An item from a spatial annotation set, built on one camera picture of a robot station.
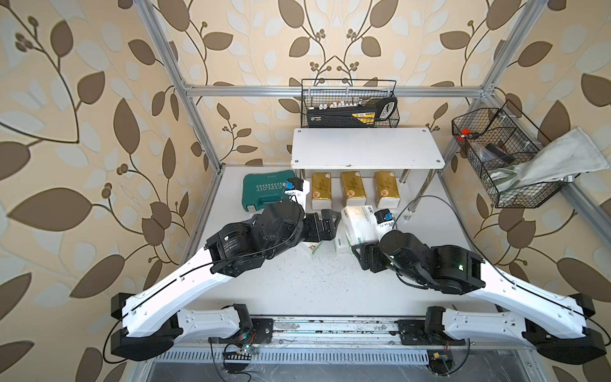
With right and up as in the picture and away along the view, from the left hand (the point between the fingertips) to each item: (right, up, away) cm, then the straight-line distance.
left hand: (330, 218), depth 57 cm
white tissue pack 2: (-7, -15, +32) cm, 36 cm away
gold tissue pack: (-1, +6, +36) cm, 37 cm away
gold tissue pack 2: (+11, +7, +37) cm, 40 cm away
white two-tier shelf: (+28, +20, +22) cm, 41 cm away
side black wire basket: (+61, +25, +28) cm, 72 cm away
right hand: (+9, -9, +9) cm, 16 cm away
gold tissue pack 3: (+25, +6, +36) cm, 44 cm away
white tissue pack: (+8, -3, +6) cm, 11 cm away
